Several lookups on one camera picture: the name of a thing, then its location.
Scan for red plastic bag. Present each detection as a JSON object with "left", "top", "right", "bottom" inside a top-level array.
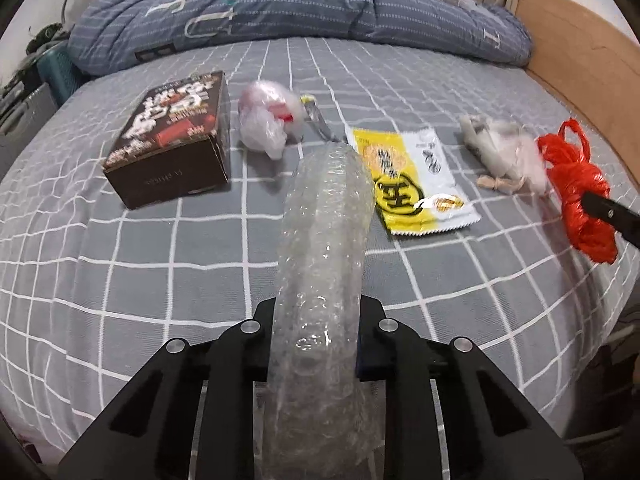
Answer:
[{"left": 537, "top": 119, "right": 618, "bottom": 264}]

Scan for blue striped quilt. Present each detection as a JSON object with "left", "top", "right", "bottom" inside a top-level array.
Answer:
[{"left": 67, "top": 0, "right": 533, "bottom": 78}]

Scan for dark brown chocolate box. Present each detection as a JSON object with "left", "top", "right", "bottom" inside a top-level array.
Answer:
[{"left": 102, "top": 71, "right": 232, "bottom": 211}]

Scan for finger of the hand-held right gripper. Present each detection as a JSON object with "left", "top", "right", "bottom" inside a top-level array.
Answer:
[{"left": 581, "top": 192, "right": 640, "bottom": 249}]

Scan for grey suitcase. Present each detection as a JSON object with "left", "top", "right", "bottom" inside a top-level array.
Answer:
[{"left": 0, "top": 82, "right": 61, "bottom": 161}]

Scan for wooden headboard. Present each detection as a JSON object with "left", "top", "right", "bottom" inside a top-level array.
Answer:
[{"left": 515, "top": 0, "right": 640, "bottom": 186}]

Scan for white bag with paper tag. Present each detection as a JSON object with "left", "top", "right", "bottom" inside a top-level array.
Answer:
[{"left": 459, "top": 114, "right": 553, "bottom": 196}]

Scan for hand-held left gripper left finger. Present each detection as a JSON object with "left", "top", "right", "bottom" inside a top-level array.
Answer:
[{"left": 59, "top": 299, "right": 281, "bottom": 480}]

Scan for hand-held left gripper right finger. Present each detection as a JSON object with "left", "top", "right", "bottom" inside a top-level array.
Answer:
[{"left": 356, "top": 295, "right": 585, "bottom": 480}]

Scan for teal plastic crate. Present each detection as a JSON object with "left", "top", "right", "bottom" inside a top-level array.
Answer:
[{"left": 41, "top": 42, "right": 86, "bottom": 106}]

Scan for clear plastic bag pink contents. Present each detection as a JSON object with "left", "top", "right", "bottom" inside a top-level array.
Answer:
[{"left": 237, "top": 80, "right": 307, "bottom": 161}]

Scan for clutter pile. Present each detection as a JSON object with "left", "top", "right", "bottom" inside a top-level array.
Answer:
[{"left": 0, "top": 22, "right": 71, "bottom": 106}]

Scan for yellow white snack wrapper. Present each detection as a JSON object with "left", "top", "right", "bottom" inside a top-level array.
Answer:
[{"left": 347, "top": 126, "right": 482, "bottom": 237}]

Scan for clear bubble wrap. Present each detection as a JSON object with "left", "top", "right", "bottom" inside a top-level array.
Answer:
[{"left": 257, "top": 141, "right": 388, "bottom": 480}]

